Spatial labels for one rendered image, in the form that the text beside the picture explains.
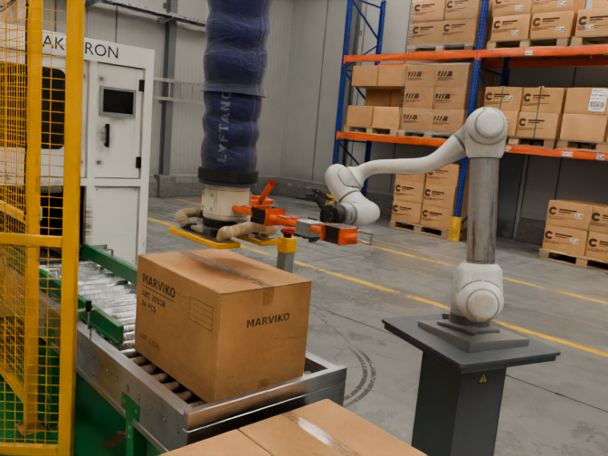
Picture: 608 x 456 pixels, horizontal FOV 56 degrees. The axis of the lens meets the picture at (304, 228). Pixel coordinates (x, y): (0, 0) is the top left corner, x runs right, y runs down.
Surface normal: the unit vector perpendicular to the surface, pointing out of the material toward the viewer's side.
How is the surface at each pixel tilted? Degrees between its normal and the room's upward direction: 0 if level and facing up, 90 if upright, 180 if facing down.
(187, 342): 90
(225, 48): 73
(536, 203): 90
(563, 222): 91
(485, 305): 91
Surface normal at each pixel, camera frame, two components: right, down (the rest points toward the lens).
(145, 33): 0.72, 0.17
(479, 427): 0.44, 0.18
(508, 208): -0.69, 0.06
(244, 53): 0.40, -0.10
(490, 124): -0.17, -0.05
